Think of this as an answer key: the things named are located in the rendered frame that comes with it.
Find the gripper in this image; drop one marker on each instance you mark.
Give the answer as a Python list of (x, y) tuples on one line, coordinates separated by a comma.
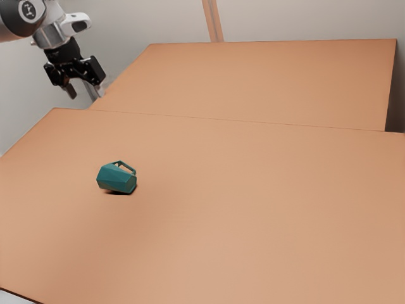
[(68, 55)]

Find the teal faceted mug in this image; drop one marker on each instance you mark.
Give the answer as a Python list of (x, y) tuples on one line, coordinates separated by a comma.
[(115, 179)]

